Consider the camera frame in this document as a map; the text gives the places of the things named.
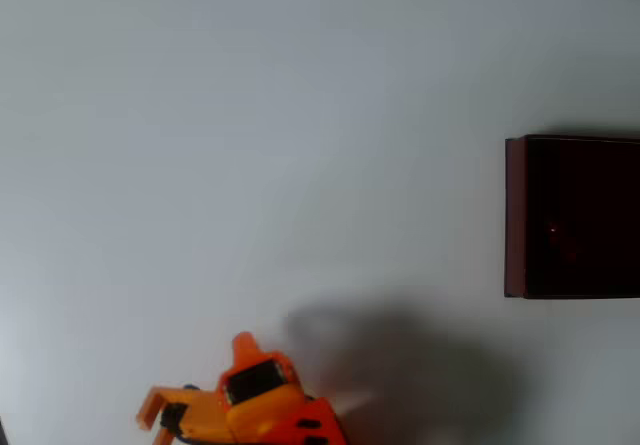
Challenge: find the orange camera mount bracket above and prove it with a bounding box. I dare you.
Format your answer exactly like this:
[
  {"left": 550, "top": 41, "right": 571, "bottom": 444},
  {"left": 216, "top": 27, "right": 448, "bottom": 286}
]
[{"left": 135, "top": 386, "right": 236, "bottom": 445}]

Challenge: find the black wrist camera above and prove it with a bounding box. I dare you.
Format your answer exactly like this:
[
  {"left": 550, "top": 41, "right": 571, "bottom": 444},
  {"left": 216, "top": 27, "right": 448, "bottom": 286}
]
[{"left": 159, "top": 402, "right": 189, "bottom": 431}]

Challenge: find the red lego minifigure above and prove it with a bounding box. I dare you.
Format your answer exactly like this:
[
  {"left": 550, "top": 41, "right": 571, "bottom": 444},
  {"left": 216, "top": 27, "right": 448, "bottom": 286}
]
[{"left": 544, "top": 219, "right": 584, "bottom": 266}]

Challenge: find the dark red open box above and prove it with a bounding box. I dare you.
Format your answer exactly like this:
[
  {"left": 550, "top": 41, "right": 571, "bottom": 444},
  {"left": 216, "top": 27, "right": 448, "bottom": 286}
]
[{"left": 503, "top": 134, "right": 640, "bottom": 300}]

